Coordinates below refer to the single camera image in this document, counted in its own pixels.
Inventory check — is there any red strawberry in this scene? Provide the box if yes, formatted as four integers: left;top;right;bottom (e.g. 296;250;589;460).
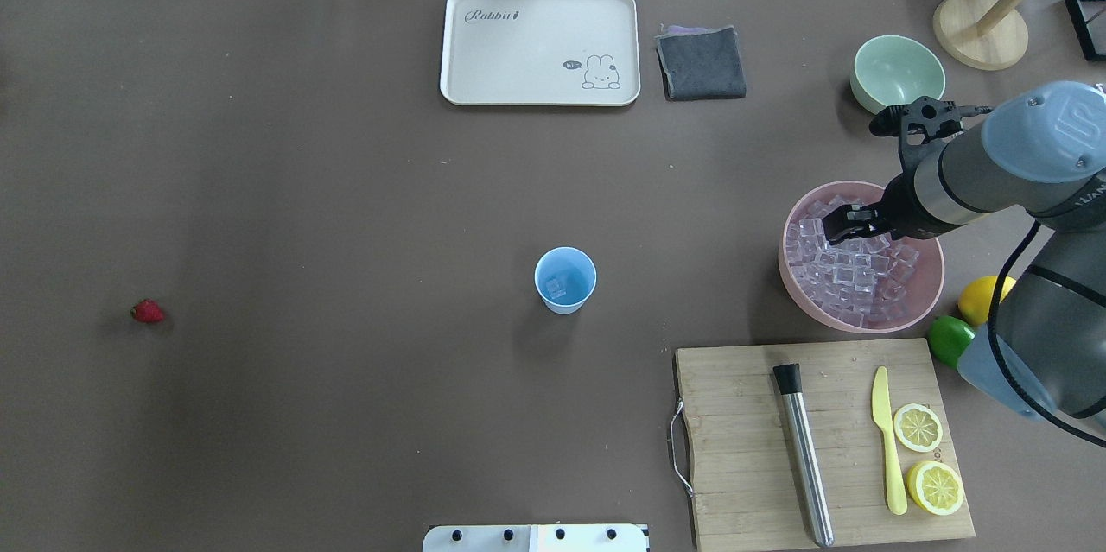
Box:
131;299;166;324

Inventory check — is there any yellow plastic knife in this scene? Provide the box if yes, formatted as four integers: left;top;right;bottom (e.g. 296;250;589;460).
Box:
870;365;908;515

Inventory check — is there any black box at edge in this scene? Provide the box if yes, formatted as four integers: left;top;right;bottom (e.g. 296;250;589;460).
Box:
1064;0;1105;61

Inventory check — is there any wooden stand with base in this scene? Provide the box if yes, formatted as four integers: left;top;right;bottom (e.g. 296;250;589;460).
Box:
932;0;1027;71

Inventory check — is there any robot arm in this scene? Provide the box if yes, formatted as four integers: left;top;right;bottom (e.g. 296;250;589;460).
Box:
824;82;1105;437

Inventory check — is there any blue paper cup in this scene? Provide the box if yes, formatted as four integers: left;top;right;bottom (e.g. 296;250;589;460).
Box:
533;246;598;315

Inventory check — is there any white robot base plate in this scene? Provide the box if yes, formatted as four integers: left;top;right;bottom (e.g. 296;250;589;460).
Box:
422;522;651;551

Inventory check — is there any lower lemon half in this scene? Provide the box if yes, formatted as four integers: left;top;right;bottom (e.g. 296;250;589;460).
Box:
905;460;966;517

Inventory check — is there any wooden cutting board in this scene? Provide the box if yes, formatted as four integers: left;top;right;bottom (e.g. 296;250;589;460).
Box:
676;339;975;551

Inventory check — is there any green lime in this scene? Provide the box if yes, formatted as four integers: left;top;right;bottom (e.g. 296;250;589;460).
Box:
925;315;975;369

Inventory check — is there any steel muddler black tip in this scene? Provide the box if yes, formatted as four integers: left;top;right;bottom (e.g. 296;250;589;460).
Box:
772;363;835;548

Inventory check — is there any clear ice cube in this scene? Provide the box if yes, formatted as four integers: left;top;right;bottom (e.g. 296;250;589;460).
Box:
845;205;880;222
542;274;570;304

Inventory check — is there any grey folded cloth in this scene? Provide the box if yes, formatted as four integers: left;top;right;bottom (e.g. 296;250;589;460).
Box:
655;25;747;102

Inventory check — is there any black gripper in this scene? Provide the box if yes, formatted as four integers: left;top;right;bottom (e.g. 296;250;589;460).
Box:
823;173;930;244

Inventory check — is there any green bowl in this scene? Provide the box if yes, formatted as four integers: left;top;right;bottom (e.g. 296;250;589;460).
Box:
849;34;945;114

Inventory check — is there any cream rabbit tray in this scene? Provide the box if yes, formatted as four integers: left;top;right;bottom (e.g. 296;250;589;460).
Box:
439;0;641;107

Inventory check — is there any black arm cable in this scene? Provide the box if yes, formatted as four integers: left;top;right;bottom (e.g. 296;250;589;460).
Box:
987;219;1106;447

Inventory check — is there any lemon half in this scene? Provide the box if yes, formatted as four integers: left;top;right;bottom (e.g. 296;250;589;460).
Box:
893;403;945;454
905;460;966;517

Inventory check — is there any pink bowl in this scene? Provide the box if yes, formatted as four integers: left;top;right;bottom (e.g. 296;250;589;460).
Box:
778;181;945;334

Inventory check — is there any upper lemon half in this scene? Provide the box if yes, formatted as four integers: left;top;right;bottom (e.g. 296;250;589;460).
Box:
893;403;945;454

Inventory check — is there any upper whole lemon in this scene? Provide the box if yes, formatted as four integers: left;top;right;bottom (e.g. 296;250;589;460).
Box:
957;274;1016;327

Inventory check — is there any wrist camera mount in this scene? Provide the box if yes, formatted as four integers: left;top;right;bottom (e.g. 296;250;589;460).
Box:
868;96;963;173

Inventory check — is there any pile of ice cubes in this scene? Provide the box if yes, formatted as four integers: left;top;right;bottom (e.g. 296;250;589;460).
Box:
782;194;922;329

